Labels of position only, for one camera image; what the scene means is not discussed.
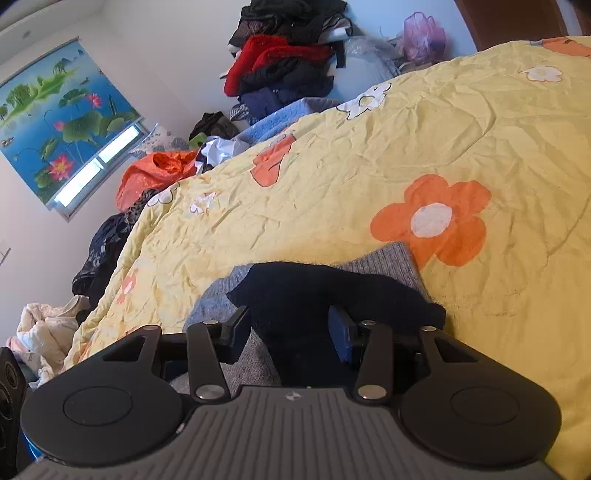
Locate crumpled silver plastic bag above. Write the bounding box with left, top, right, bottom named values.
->
left=196, top=136, right=252, bottom=174

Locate brown wooden door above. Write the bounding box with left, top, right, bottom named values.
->
left=455, top=0, right=571, bottom=51

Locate white and pink cloth heap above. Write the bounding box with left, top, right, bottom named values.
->
left=4, top=295, right=90, bottom=388

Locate yellow floral blanket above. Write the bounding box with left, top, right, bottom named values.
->
left=62, top=34, right=591, bottom=480

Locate lotus print window blind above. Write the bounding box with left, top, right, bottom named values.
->
left=0, top=39, right=144, bottom=208

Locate floral pillow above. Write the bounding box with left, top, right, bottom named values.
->
left=129, top=122, right=190, bottom=160

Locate pile of dark clothes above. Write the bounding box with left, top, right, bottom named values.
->
left=224, top=0, right=354, bottom=125

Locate grey-blue knit sweater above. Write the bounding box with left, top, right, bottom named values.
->
left=168, top=242, right=432, bottom=398

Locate navy knit sweater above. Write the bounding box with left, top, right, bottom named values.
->
left=228, top=261, right=446, bottom=388

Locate dark brown cloth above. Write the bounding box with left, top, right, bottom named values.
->
left=189, top=112, right=241, bottom=144

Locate light blue bedding bag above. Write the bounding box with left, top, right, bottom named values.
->
left=335, top=34, right=402, bottom=88

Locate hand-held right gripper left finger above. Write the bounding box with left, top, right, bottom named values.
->
left=99, top=305, right=251, bottom=406

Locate window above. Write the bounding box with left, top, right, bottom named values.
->
left=48, top=122, right=151, bottom=222

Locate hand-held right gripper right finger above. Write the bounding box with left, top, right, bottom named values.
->
left=328, top=305, right=483, bottom=403

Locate red fuzzy garment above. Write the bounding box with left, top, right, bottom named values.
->
left=224, top=34, right=335, bottom=97

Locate blue towel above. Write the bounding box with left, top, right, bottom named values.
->
left=235, top=97, right=342, bottom=146

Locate orange plastic bag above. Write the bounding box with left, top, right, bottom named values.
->
left=115, top=150, right=201, bottom=213

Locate dark patterned cloth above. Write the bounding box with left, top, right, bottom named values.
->
left=71, top=200, right=148, bottom=310

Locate pink plastic bag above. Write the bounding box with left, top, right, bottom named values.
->
left=399, top=11, right=446, bottom=65

